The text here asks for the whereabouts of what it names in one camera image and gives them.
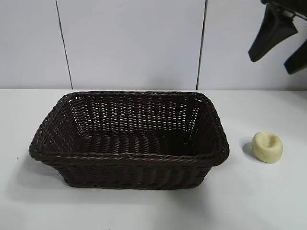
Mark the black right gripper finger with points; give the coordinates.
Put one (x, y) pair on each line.
(273, 36)
(298, 62)

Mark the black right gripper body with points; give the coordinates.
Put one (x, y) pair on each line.
(287, 4)

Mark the pale yellow egg yolk pastry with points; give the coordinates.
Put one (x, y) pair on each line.
(261, 151)

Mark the dark brown woven basket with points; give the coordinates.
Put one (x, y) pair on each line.
(120, 167)

